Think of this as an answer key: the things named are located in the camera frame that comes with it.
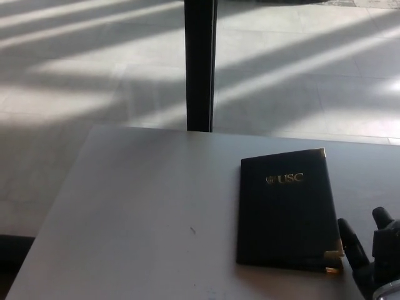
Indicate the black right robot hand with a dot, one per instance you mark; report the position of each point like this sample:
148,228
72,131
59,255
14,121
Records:
382,250

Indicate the black vertical window post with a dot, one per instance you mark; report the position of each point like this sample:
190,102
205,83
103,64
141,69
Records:
200,62

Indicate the black USC diary folder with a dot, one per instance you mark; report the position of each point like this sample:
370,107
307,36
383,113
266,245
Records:
281,218

